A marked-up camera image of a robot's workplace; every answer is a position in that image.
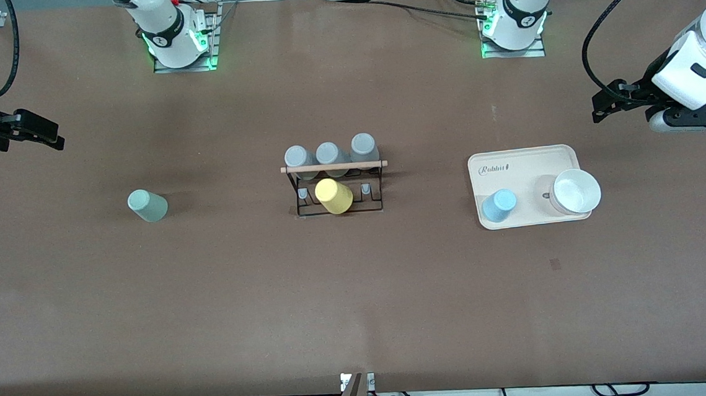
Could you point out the grey metal cylinder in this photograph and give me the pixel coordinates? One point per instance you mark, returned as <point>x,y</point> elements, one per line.
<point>658,122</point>

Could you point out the yellow cup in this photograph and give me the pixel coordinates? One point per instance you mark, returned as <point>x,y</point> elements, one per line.
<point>334,196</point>

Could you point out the cream rabbit print tray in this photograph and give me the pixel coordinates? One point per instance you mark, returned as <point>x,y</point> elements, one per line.
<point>525,176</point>

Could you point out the grey cup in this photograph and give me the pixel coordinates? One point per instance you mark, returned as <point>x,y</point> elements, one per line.
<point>364,146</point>
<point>299,158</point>
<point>331,155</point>

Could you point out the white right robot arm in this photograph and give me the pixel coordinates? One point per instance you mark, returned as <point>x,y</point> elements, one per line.
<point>160,22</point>

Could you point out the white bowl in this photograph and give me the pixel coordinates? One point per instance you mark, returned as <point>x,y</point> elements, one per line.
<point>576,191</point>

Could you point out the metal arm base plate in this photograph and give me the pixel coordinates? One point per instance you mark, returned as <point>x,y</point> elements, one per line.
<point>538,50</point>
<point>213,52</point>

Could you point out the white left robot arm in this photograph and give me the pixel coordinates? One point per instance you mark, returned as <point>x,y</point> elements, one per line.
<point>522,0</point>

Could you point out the light blue cup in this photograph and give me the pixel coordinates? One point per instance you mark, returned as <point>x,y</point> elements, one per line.
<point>499,205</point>

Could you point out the pale green cup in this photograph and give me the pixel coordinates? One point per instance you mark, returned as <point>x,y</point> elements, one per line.
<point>147,205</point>

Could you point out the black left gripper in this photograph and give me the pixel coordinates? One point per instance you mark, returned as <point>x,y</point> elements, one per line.
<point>646,92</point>

